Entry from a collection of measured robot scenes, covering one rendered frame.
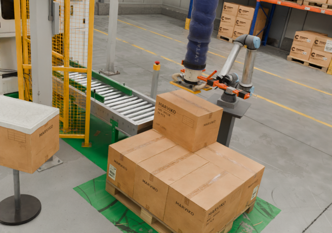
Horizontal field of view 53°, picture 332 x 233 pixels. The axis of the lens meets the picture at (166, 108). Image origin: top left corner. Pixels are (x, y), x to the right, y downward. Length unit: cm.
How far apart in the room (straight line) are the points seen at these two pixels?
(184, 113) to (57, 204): 151
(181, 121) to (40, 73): 148
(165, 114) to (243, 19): 826
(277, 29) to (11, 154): 1054
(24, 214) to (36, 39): 161
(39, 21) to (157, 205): 201
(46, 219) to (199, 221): 140
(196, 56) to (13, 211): 221
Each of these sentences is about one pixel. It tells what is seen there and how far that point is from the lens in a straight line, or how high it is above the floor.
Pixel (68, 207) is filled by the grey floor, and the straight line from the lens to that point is 347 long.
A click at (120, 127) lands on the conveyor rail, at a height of 46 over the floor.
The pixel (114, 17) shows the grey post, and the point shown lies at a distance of 674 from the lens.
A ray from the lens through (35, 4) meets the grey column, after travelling 339.
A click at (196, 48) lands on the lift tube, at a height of 153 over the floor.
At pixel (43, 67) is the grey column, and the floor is 114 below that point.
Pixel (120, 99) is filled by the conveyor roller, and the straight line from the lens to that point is 442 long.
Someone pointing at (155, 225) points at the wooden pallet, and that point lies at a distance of 329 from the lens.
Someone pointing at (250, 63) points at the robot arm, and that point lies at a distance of 384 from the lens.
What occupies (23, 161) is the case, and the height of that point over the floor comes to 72.
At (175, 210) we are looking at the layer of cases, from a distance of 297.
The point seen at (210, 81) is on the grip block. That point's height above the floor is 126.
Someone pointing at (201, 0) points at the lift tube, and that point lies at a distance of 319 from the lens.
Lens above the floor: 227
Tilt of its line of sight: 24 degrees down
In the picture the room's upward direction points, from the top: 8 degrees clockwise
